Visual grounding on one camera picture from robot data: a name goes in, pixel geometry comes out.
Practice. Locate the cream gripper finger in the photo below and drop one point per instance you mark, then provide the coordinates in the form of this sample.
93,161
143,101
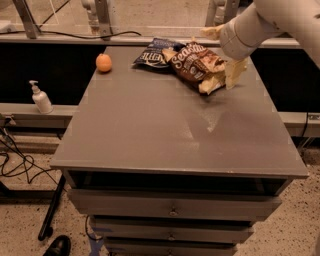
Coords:
233,71

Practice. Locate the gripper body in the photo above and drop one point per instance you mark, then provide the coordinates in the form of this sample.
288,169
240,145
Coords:
230,42

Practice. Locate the brown sea salt chip bag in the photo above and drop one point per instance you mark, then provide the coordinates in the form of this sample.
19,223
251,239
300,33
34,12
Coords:
198,66

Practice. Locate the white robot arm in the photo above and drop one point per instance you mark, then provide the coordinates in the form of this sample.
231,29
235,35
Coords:
262,20

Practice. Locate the blue kettle chip bag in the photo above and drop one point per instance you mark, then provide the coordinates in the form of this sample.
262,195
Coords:
153,57

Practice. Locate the orange fruit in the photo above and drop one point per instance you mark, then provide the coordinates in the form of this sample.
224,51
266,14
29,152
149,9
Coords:
103,63

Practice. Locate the grey drawer cabinet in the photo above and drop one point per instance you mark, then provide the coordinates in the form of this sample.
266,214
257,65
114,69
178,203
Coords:
136,130

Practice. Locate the white pump soap bottle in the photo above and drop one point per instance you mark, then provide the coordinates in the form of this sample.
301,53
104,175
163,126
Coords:
40,98

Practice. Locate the top drawer with knob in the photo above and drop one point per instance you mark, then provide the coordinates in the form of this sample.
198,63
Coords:
173,205

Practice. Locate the drawer with knob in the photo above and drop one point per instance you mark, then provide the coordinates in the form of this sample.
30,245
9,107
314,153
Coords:
171,230
173,205

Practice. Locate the middle drawer with knob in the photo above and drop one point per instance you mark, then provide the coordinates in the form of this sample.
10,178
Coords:
171,230

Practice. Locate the bottom drawer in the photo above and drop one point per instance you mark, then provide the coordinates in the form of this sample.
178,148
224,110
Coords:
150,247

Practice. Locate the black metal leg bar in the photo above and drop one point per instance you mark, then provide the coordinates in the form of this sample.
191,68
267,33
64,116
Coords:
46,229

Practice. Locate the black shoe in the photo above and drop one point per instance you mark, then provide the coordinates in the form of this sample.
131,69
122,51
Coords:
61,246

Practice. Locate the grey metal railing frame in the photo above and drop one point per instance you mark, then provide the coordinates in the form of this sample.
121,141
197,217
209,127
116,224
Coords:
66,21

